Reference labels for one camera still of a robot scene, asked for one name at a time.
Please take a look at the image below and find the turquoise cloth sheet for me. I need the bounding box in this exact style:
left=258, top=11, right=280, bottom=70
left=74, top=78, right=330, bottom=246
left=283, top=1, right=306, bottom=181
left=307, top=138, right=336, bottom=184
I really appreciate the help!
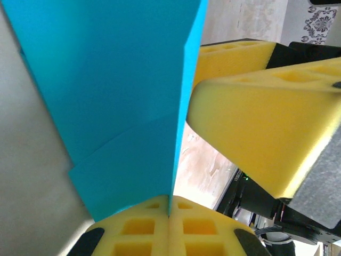
left=0, top=0, right=208, bottom=222

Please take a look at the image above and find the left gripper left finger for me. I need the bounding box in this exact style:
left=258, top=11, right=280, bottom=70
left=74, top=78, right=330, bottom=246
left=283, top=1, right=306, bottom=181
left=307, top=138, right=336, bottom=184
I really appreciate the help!
left=68, top=196, right=170, bottom=256

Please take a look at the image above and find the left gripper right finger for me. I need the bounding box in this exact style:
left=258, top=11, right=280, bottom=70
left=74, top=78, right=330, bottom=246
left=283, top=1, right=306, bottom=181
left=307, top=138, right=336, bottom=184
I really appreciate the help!
left=169, top=196, right=272, bottom=256

